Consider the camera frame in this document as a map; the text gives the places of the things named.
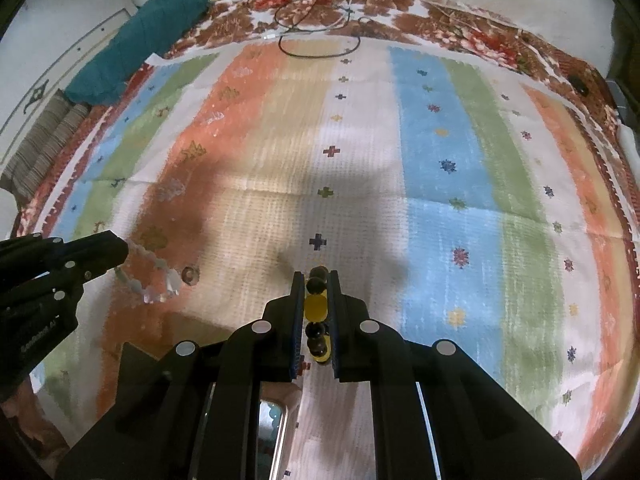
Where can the teal pillow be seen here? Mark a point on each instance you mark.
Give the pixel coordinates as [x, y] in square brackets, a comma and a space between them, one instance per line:
[130, 45]

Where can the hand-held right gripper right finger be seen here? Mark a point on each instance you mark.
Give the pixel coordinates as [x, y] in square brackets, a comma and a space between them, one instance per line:
[336, 320]

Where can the white headboard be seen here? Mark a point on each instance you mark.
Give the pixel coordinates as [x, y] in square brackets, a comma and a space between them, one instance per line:
[75, 45]

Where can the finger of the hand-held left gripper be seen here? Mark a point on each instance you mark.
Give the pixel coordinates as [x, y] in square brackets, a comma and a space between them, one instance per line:
[95, 245]
[75, 272]

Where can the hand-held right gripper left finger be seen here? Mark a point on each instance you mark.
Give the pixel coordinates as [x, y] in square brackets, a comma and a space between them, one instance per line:
[298, 320]

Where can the brown striped cushion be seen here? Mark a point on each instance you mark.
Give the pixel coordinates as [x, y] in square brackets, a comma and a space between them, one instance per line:
[45, 145]

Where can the small dark object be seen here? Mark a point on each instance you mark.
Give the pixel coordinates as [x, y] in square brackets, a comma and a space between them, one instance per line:
[580, 85]

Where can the metal tin box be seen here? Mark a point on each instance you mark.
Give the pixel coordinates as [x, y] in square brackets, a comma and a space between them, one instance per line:
[265, 440]

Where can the striped pastel mat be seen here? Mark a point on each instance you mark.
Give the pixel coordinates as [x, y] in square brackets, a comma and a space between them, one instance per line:
[450, 160]

